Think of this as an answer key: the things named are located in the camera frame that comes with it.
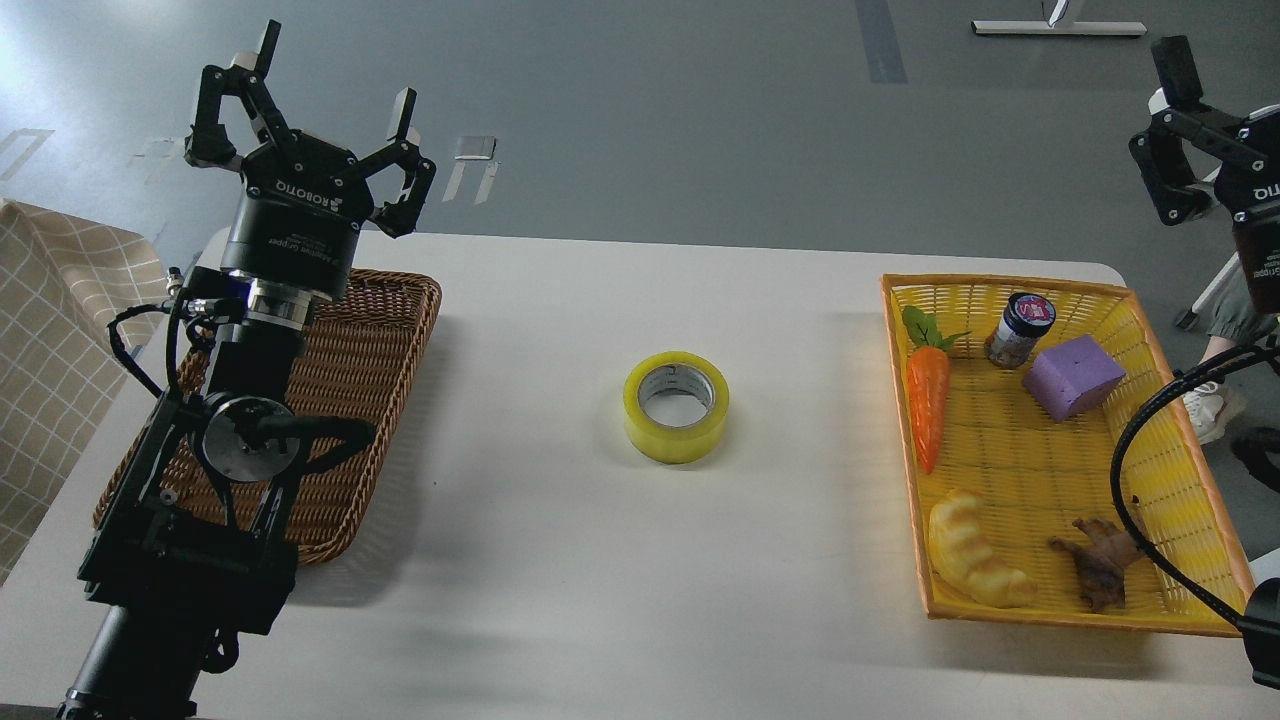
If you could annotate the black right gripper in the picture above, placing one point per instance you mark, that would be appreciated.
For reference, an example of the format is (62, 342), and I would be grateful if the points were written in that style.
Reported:
(1192, 155)

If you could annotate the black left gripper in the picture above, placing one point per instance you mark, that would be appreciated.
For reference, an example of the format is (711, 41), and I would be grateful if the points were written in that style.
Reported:
(298, 220)

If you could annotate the yellow tape roll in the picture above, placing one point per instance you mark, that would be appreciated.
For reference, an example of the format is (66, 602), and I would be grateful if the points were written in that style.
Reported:
(675, 374)

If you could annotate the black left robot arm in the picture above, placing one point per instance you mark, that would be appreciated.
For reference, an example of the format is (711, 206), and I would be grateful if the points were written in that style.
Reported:
(191, 551)

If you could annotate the white stand base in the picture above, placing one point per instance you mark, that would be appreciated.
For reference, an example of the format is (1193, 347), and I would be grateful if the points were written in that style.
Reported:
(1063, 19)

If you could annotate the brown wicker basket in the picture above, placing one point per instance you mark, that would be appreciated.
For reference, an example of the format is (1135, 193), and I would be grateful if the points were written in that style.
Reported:
(350, 380)

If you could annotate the small dark jar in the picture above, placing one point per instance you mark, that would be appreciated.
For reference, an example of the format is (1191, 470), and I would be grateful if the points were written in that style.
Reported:
(1026, 318)

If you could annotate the purple foam block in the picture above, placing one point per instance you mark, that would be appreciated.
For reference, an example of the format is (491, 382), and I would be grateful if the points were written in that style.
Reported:
(1072, 378)

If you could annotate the beige checkered cloth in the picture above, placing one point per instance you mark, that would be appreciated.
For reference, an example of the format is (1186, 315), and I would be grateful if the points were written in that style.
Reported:
(63, 278)

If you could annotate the person in grey clothes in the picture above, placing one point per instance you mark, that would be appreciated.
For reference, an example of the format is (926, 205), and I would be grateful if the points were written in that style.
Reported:
(1212, 405)

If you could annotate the yellow plastic basket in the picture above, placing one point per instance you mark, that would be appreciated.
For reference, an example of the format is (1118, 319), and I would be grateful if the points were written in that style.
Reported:
(1035, 476)

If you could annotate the orange toy carrot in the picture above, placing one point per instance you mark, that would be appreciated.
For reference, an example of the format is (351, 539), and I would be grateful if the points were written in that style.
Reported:
(927, 382)

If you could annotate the brown toy animal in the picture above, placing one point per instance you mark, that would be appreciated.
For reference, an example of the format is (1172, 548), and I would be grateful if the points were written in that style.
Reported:
(1102, 554)

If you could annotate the yellow toy croissant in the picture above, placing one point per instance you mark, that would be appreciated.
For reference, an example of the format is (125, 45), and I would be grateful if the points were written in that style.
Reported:
(962, 554)

